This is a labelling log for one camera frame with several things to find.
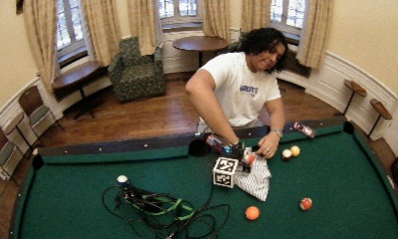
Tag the orange billiard ball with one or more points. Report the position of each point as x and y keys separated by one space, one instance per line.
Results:
x=252 y=213

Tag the silver wrist watch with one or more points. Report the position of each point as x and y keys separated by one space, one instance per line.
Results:
x=277 y=132

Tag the green pool table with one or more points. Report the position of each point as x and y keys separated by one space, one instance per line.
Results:
x=332 y=186

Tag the blue and white billiard ball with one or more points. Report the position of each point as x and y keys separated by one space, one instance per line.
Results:
x=123 y=180

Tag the round wooden table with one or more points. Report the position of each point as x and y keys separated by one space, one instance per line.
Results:
x=200 y=43

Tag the wooden side table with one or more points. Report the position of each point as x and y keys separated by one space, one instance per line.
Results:
x=75 y=74

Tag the yellow billiard ball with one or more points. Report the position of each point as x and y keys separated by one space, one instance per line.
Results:
x=296 y=151

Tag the dark radiator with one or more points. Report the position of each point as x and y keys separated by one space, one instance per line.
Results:
x=299 y=64

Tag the red and white billiard ball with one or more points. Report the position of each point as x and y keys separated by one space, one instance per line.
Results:
x=251 y=160

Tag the striped white cloth bag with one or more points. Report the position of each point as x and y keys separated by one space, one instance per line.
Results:
x=256 y=181

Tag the white marker cube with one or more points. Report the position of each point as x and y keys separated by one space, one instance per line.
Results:
x=226 y=172

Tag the window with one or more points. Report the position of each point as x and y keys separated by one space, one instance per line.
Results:
x=70 y=25
x=179 y=10
x=288 y=15

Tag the green patterned armchair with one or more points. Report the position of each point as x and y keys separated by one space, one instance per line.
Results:
x=138 y=73

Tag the beige curtain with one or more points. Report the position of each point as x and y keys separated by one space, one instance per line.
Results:
x=103 y=30
x=42 y=40
x=143 y=25
x=216 y=18
x=316 y=33
x=256 y=15

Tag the the person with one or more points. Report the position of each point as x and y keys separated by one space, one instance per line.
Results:
x=239 y=86

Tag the wooden chair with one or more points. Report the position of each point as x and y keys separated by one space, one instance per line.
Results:
x=34 y=106
x=1 y=146

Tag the small wall-mounted wooden table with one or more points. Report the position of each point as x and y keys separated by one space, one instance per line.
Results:
x=381 y=109
x=356 y=88

